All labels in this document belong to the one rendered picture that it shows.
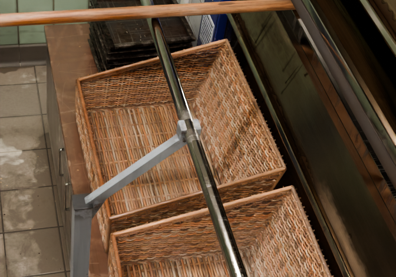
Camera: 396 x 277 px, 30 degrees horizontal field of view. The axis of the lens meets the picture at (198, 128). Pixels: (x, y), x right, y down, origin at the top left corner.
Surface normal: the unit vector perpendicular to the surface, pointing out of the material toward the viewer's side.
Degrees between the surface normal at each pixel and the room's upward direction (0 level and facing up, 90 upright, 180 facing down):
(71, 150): 0
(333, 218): 70
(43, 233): 0
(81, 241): 90
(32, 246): 0
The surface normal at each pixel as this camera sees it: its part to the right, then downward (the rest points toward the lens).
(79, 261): 0.25, 0.71
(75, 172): 0.14, -0.70
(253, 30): -0.86, -0.16
